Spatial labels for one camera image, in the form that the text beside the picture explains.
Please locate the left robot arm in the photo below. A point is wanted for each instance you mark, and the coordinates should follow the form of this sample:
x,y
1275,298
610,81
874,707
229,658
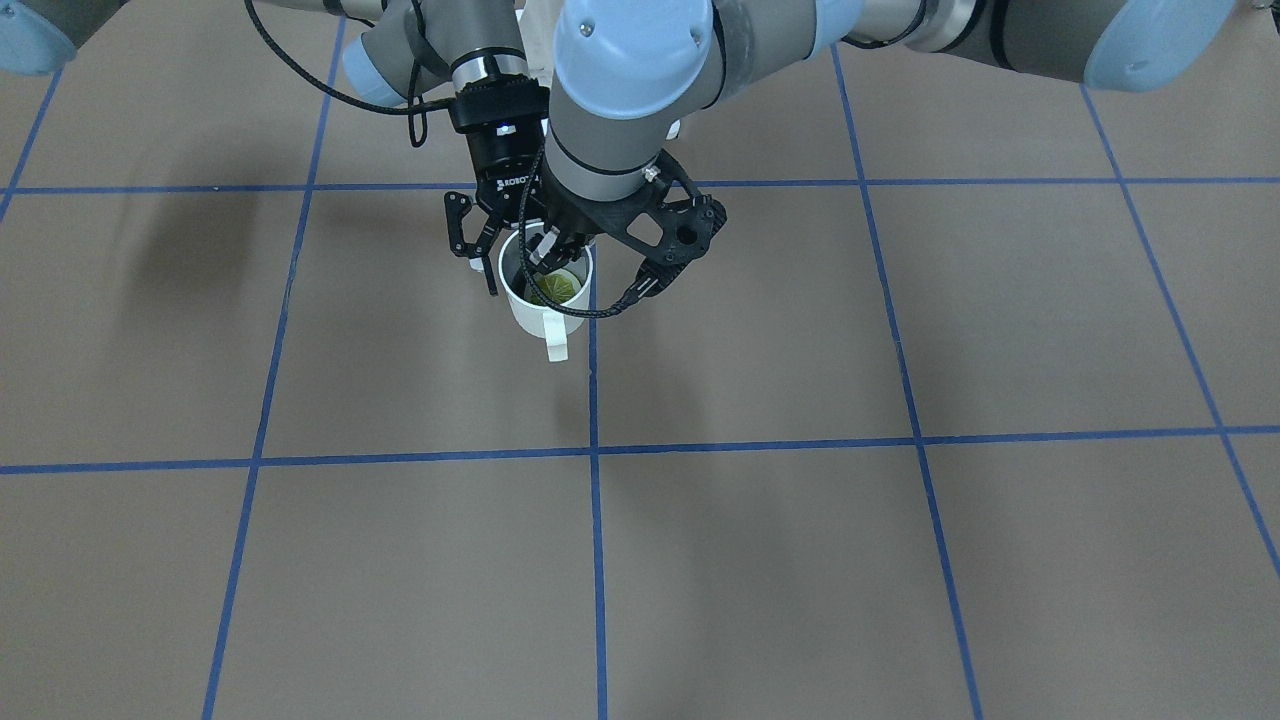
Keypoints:
x,y
625,71

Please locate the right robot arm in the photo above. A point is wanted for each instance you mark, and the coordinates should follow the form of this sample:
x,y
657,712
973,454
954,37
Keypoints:
x,y
466,58

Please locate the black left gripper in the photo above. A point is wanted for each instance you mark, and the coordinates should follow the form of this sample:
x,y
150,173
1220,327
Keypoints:
x,y
581,217

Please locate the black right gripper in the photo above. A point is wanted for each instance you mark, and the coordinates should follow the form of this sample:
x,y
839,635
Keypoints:
x,y
503,157

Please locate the green lemon slice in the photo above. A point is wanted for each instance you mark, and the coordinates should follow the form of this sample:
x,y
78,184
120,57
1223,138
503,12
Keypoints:
x,y
560,287

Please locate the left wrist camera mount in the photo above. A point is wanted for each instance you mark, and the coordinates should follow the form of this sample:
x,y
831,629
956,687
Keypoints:
x,y
686,218

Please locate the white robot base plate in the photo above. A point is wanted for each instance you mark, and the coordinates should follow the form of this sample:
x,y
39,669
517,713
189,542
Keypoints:
x,y
537,21

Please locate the white HOME mug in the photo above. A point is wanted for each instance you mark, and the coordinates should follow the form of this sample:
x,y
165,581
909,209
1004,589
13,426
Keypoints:
x,y
549,325

